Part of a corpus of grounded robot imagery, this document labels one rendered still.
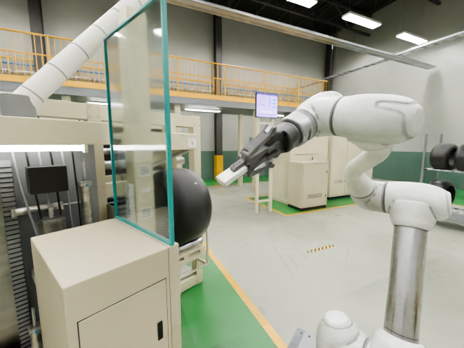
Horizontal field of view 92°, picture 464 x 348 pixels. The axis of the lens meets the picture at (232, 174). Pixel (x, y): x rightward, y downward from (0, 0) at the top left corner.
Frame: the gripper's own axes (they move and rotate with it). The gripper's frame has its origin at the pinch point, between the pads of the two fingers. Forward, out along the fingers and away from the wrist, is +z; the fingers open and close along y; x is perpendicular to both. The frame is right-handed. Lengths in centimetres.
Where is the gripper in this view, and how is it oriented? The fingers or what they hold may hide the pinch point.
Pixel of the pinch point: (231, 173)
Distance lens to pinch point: 51.6
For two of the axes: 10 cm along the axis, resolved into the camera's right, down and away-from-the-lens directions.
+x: -6.5, -4.8, 5.9
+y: 1.2, 7.0, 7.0
